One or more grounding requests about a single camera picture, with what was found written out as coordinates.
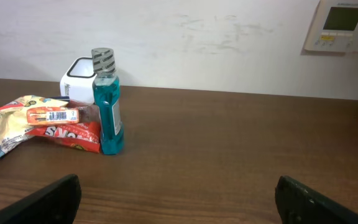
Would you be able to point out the red snack bag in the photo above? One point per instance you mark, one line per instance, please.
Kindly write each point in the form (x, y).
(84, 135)

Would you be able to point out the blue mouthwash bottle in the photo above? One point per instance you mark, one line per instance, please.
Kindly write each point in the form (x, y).
(106, 92)

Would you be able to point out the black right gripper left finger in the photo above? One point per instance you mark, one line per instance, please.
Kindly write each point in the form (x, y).
(58, 202)

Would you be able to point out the yellow snack bag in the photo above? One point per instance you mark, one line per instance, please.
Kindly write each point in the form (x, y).
(13, 120)

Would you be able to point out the white barcode scanner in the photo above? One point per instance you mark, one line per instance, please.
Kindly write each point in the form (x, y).
(77, 82)

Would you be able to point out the beige wall control panel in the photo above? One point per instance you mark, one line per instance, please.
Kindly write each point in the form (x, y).
(334, 27)

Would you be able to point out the orange small box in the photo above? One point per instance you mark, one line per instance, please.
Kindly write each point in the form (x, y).
(50, 116)

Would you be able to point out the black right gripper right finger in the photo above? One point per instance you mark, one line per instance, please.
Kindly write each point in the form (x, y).
(298, 204)

